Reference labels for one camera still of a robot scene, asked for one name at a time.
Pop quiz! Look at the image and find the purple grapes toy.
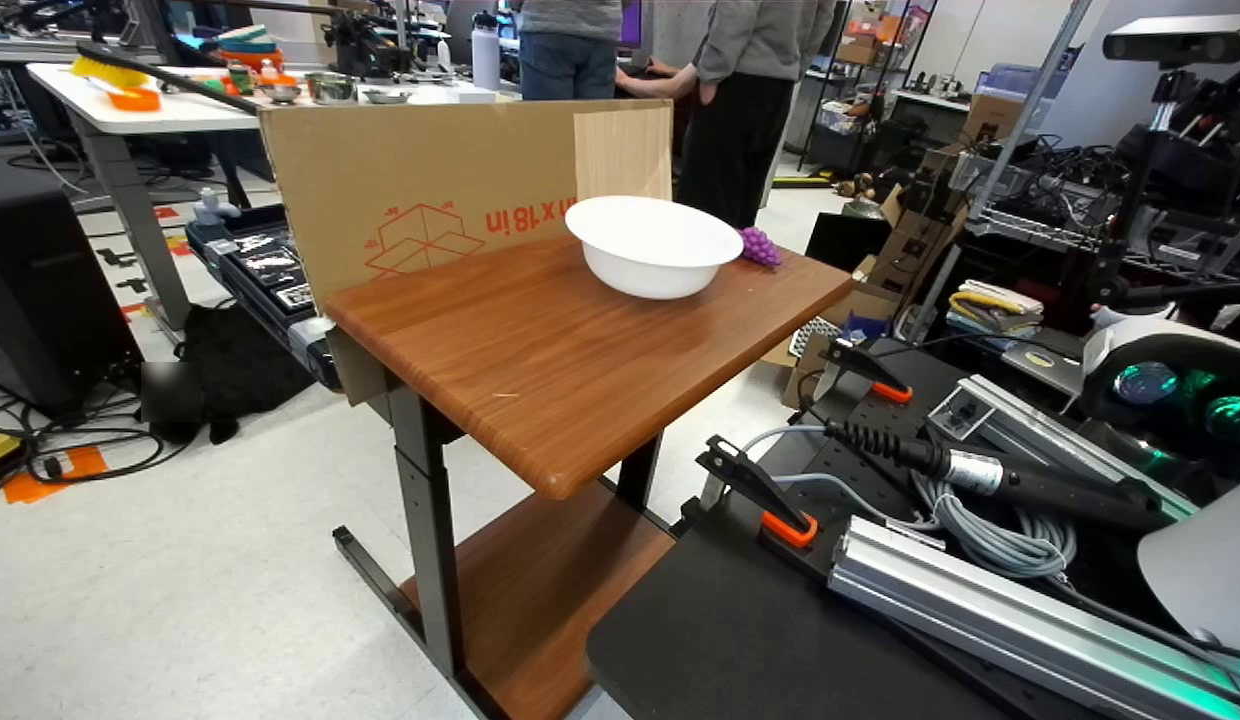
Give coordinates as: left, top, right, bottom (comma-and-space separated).
736, 222, 782, 273

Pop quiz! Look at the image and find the white plastic bowl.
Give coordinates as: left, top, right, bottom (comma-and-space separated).
559, 193, 747, 303

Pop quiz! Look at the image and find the wooden lower table shelf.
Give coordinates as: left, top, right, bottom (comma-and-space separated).
394, 481, 679, 720

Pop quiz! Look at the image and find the person in black trousers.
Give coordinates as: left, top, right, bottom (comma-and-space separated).
615, 0, 836, 230

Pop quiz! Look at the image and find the brown cardboard board red print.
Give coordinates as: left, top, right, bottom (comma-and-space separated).
255, 96, 674, 307

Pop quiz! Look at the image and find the person in jeans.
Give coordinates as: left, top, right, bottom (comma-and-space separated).
514, 0, 627, 105

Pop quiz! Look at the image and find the open brown cardboard box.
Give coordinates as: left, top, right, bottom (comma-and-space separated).
864, 182, 973, 298

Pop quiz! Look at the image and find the white water bottle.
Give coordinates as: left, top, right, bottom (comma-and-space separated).
468, 12, 506, 96

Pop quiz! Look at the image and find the black tray with parts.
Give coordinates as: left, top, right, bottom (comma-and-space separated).
185, 214, 336, 392

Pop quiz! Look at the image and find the yellow folded cloth stack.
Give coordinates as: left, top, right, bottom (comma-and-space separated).
942, 277, 1046, 344

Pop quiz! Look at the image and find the black bag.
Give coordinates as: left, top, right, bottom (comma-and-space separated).
134, 298, 316, 447

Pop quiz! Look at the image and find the white work table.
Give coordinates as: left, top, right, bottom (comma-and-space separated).
25, 55, 273, 331

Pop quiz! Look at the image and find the black dome with green lights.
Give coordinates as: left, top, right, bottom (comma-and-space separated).
1072, 314, 1240, 473

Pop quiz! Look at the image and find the black cabinet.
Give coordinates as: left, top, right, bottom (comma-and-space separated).
0, 157, 133, 424

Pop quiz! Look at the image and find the yellow foam block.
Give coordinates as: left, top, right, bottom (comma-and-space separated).
67, 51, 155, 100

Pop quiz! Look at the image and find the large black clamp orange handle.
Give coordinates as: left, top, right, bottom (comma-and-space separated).
693, 433, 828, 553

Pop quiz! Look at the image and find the small black clamp orange handle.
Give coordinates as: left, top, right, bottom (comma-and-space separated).
818, 335, 920, 408

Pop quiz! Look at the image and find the grey coiled cable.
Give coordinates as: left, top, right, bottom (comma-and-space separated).
911, 473, 1084, 585

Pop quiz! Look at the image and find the thin aluminium extrusion rail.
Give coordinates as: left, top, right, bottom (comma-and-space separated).
927, 372, 1203, 527

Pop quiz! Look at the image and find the thick aluminium extrusion rail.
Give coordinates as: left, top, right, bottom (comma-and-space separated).
823, 515, 1240, 720

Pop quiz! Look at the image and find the black hose with metal collar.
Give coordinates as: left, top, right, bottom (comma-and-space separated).
810, 411, 1170, 534

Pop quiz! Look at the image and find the black floor cable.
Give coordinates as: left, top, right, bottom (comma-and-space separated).
0, 382, 185, 496

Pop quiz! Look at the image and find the black camera bar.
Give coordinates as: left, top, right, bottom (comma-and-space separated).
1099, 12, 1240, 66

